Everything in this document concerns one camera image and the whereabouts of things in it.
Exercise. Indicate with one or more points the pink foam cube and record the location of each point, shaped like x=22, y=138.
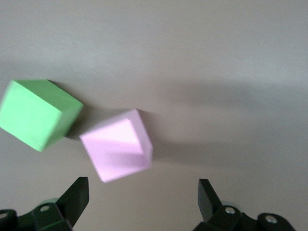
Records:
x=115, y=146

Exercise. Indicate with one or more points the brown table cover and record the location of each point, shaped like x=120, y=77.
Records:
x=192, y=60

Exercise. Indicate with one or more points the green foam cube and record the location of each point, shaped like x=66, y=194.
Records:
x=36, y=113

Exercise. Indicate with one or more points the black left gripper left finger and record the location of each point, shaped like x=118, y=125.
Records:
x=74, y=199

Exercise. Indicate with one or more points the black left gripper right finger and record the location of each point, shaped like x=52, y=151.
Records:
x=208, y=202

